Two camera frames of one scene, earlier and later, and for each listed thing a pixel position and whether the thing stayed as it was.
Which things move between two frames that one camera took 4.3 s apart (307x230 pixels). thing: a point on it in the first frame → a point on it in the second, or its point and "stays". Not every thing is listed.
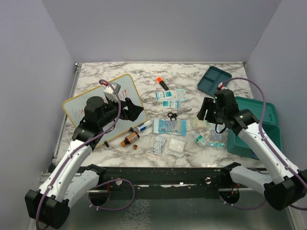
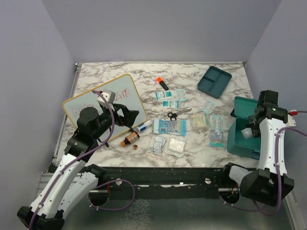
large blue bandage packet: x=177 y=127 stays
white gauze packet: x=177 y=145 stays
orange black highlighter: x=159 y=80 stays
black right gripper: x=206 y=105 → x=255 y=130
